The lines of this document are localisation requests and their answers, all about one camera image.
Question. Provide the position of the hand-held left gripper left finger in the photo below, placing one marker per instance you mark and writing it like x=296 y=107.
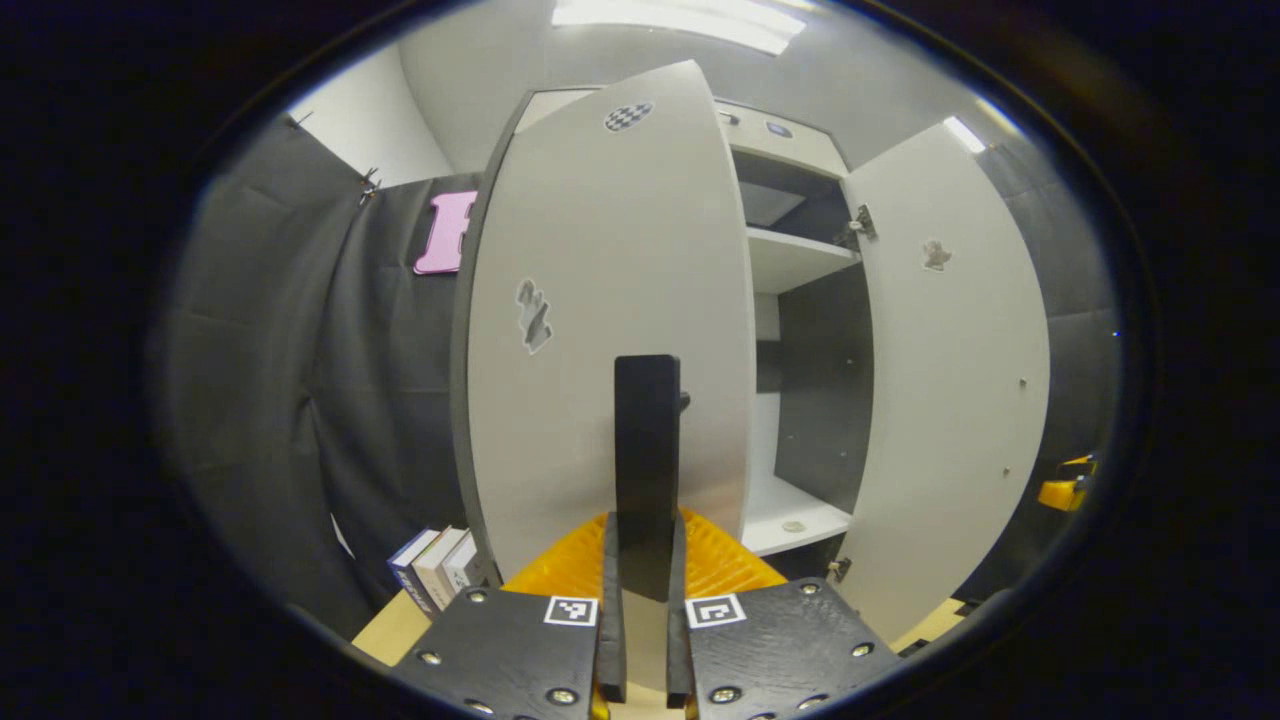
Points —
x=611 y=620

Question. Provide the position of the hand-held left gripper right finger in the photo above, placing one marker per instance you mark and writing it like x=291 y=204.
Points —
x=677 y=630

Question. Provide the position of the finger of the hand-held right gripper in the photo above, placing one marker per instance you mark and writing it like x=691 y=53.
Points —
x=1063 y=492

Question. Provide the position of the grey shoe cabinet door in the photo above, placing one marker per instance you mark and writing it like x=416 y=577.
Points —
x=950 y=400
x=600 y=250

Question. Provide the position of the beige book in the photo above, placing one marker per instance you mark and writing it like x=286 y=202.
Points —
x=440 y=565

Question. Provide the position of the blue book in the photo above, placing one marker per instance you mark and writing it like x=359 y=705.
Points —
x=410 y=570

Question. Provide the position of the small ceiling light panel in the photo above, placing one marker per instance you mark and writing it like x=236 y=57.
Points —
x=965 y=134

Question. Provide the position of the black backdrop cloth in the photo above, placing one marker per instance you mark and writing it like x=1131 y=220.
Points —
x=270 y=400

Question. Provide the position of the large ceiling light panel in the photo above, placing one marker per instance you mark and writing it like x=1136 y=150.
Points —
x=680 y=25

